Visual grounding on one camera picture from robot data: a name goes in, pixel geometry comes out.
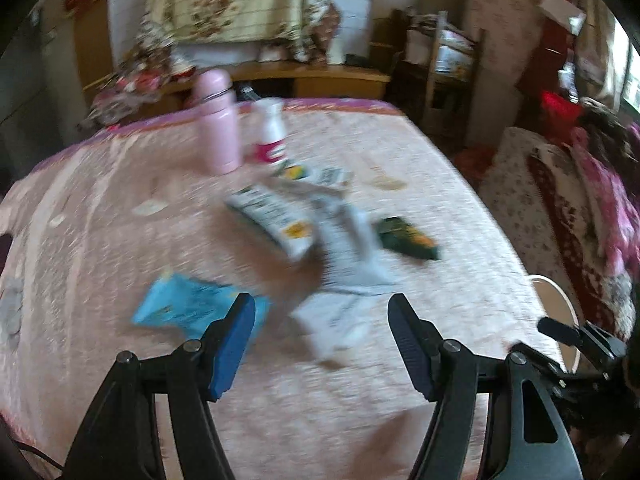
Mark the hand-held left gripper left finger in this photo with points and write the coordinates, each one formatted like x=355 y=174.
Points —
x=232 y=345

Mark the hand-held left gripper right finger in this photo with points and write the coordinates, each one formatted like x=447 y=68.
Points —
x=407 y=345

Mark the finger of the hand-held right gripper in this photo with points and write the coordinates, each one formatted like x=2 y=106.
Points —
x=575 y=382
x=557 y=330

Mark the white plastic bucket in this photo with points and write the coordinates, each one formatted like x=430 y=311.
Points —
x=560 y=295

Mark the blue packet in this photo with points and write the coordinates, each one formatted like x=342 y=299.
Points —
x=185 y=305

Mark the plain white box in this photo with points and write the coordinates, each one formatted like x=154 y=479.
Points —
x=330 y=325

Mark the dark green packet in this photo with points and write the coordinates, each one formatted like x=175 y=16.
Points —
x=407 y=237

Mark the long white printed carton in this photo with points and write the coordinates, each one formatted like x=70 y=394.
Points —
x=270 y=217

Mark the small yellow green box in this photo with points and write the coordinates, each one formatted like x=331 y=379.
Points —
x=295 y=172

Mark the small white printed box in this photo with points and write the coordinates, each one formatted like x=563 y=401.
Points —
x=332 y=176

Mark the floral sofa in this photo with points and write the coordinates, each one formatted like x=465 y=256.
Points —
x=540 y=210

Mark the pink spotted blanket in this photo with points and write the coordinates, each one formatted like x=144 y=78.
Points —
x=607 y=195

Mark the pink quilted tablecloth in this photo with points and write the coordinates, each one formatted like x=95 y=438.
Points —
x=125 y=245

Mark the white bottle with pink label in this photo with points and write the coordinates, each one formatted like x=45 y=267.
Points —
x=270 y=135

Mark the pink thermos bottle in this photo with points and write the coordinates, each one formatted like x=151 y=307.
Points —
x=217 y=125

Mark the wooden chair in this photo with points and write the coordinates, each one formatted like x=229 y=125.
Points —
x=450 y=70

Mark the wooden cabinet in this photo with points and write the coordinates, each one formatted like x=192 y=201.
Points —
x=310 y=77

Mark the artificial flower bunch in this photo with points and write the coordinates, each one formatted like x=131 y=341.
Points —
x=135 y=80

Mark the floral covered tall appliance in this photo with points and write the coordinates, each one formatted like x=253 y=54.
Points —
x=505 y=25

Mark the cream floral cloth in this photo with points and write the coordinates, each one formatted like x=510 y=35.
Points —
x=235 y=5

